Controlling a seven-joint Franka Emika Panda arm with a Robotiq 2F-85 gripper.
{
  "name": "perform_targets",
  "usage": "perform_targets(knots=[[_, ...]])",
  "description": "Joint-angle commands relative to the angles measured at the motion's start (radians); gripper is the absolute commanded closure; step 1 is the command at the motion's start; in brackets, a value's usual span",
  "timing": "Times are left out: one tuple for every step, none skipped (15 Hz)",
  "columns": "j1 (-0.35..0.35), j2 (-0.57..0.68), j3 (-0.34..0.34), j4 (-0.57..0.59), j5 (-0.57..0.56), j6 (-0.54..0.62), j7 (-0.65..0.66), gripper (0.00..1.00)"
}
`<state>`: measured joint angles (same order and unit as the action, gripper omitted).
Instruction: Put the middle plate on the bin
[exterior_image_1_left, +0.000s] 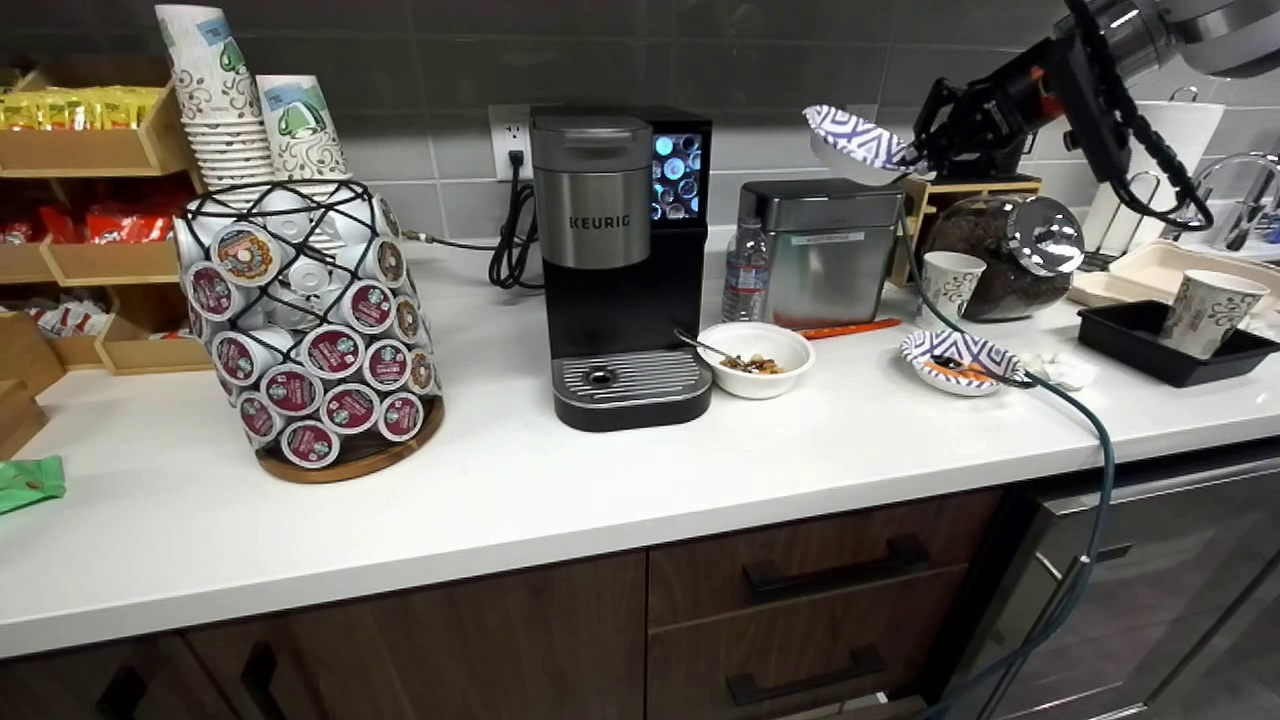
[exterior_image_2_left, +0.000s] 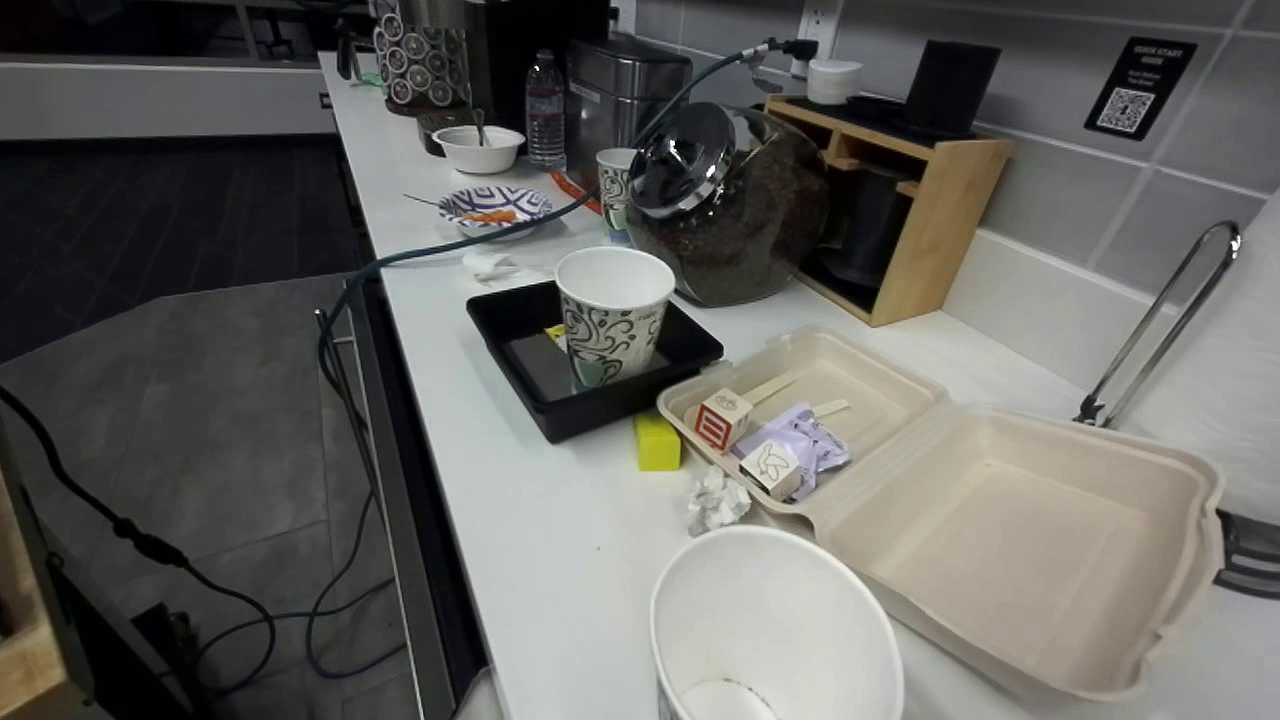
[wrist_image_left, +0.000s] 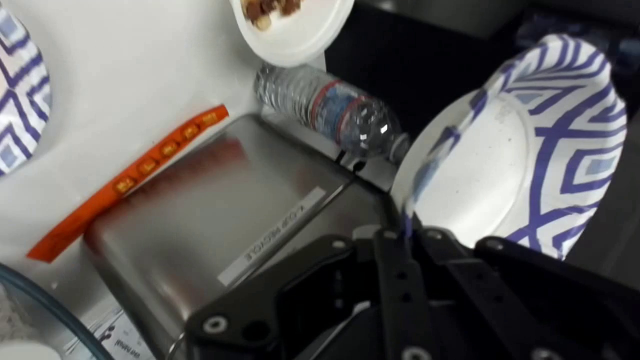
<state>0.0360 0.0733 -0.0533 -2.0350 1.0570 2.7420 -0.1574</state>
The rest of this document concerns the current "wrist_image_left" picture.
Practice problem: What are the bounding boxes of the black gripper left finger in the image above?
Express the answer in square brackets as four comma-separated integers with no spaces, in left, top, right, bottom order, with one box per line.
[184,224,440,360]

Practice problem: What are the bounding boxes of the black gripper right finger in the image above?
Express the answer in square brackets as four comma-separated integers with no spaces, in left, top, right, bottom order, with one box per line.
[419,225,640,360]

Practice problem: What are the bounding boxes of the blue patterned paper plate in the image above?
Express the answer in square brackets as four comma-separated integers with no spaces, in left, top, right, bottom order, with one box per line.
[389,33,630,261]

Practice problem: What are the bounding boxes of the stainless steel recycle bin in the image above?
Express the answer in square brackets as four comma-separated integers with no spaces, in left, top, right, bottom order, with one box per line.
[82,112,404,360]

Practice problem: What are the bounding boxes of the blue patterned plate with food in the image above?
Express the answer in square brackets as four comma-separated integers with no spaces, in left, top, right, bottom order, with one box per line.
[0,6,54,178]

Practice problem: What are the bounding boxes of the clear plastic water bottle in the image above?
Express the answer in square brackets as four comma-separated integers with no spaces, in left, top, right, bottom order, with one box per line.
[253,62,412,163]

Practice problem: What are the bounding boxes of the white bowl with food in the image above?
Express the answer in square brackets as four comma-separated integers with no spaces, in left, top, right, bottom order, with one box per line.
[229,0,358,70]

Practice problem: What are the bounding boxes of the orange strip of packets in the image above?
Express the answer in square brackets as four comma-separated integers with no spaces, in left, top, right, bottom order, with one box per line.
[26,104,232,263]

